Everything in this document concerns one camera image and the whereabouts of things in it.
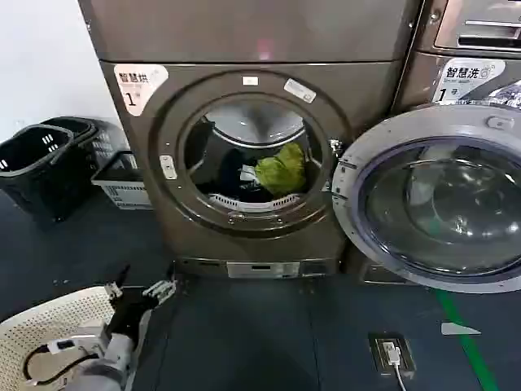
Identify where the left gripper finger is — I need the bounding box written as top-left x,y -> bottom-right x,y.
103,264 -> 132,302
142,273 -> 178,307

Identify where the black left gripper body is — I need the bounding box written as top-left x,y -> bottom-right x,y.
105,293 -> 153,340

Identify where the white perforated laundry basket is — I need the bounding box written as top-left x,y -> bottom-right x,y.
0,284 -> 154,391

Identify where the grey slotted plastic crate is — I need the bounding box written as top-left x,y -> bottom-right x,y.
90,150 -> 154,211

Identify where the grey front-loading dryer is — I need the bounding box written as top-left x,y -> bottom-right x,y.
97,59 -> 409,280

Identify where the large black plastic basket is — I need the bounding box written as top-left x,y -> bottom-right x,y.
0,124 -> 75,223

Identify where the dark garment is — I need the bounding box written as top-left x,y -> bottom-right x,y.
218,147 -> 278,203

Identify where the white garment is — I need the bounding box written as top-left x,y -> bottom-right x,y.
239,164 -> 262,183

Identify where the green garment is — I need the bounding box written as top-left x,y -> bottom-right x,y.
254,142 -> 307,197

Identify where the white dryer number sticker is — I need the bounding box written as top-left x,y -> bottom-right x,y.
113,64 -> 170,119

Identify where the floor socket plate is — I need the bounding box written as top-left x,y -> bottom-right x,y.
367,331 -> 418,373

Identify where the grey stacked machine above dryer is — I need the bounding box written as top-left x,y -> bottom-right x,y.
77,0 -> 427,64

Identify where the white floor tape piece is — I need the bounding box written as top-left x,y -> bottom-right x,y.
440,321 -> 482,336

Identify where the round glass dryer door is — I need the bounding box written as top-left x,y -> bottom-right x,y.
331,103 -> 521,292

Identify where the green floor tape line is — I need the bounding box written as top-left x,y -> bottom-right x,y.
432,286 -> 502,391

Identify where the grey washer with label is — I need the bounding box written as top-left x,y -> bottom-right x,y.
341,50 -> 521,287

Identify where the white washer number sticker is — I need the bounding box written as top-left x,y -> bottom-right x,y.
431,56 -> 508,103

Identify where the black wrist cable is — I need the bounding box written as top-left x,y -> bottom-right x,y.
22,342 -> 103,386

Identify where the white plug with cable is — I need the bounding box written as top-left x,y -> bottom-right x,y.
379,340 -> 409,391

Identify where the grey machine with drawer handle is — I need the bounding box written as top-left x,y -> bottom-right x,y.
414,0 -> 521,56

